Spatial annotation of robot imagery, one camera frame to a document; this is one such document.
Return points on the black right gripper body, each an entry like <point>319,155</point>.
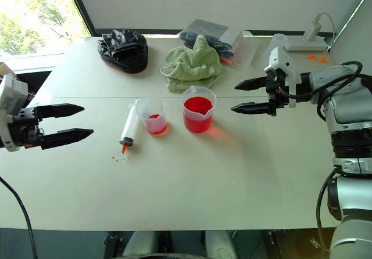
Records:
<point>276,99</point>

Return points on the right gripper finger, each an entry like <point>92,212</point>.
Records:
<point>253,108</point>
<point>253,84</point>

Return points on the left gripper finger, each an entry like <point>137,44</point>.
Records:
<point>67,137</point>
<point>61,110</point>

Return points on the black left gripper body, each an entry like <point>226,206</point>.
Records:
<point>26,127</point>

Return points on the clear plastic syringe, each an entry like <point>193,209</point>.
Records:
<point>129,125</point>

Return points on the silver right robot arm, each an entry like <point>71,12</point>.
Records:
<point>346,105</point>

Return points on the large beaker red liquid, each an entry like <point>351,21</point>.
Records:
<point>198,113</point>

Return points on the small clear measuring cup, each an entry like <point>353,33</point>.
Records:
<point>154,119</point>

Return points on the small orange piece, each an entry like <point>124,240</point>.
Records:
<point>311,57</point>
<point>323,59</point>

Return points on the orange spilled droplets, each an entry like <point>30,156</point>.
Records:
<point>120,158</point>

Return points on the white power strip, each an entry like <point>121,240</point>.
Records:
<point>305,45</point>

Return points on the green knitted towel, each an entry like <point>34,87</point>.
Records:
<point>191,67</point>

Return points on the clear plastic storage box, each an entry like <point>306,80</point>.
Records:
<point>209,35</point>

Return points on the black plastic bag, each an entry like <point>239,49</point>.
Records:
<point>128,54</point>

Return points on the grey rounded shape under table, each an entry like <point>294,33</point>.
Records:
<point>142,244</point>
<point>219,244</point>

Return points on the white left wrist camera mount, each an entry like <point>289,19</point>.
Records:
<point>11,96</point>

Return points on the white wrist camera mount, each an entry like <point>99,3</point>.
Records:
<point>279,58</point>
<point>11,96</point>

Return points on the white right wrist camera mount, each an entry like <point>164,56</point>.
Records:
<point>279,58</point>

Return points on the black window frame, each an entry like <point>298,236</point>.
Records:
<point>80,6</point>

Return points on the black table bracket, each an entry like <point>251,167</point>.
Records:
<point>113,238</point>

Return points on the dark slanted frame bar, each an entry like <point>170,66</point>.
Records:
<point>348,12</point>

